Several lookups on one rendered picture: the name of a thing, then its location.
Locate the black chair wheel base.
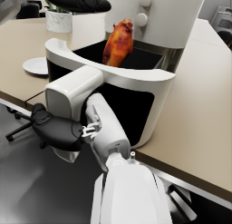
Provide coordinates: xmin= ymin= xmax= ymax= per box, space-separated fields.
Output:
xmin=5 ymin=105 xmax=48 ymax=150

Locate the pale air fryer body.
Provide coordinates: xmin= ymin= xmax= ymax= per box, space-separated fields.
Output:
xmin=103 ymin=0 xmax=208 ymax=73

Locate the white round plate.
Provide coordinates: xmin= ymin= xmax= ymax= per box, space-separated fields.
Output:
xmin=22 ymin=56 xmax=50 ymax=76

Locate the black office chair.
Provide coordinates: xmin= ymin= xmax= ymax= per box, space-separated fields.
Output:
xmin=15 ymin=2 xmax=41 ymax=20

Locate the roasted brown drumstick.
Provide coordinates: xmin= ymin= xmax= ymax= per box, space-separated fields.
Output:
xmin=101 ymin=17 xmax=135 ymax=68

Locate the potted plant in marble pot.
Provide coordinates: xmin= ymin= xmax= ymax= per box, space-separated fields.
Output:
xmin=43 ymin=0 xmax=73 ymax=34

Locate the grey office chair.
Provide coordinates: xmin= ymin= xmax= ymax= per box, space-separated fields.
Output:
xmin=210 ymin=5 xmax=232 ymax=51

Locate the white air fryer drawer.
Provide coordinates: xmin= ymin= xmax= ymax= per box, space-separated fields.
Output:
xmin=43 ymin=37 xmax=177 ymax=164

